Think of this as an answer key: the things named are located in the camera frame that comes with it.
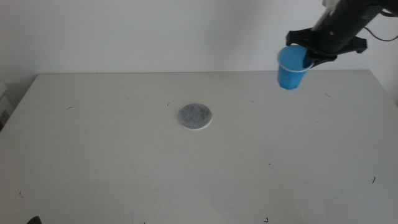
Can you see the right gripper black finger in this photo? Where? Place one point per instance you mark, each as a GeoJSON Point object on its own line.
{"type": "Point", "coordinates": [307, 59]}
{"type": "Point", "coordinates": [325, 60]}

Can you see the blue plastic cup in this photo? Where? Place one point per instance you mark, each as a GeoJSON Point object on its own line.
{"type": "Point", "coordinates": [289, 77]}

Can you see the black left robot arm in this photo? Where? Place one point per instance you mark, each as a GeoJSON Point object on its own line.
{"type": "Point", "coordinates": [35, 221]}

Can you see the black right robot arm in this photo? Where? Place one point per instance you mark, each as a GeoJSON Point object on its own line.
{"type": "Point", "coordinates": [357, 12]}

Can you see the round grey cup mat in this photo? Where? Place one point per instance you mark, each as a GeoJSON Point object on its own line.
{"type": "Point", "coordinates": [194, 116]}

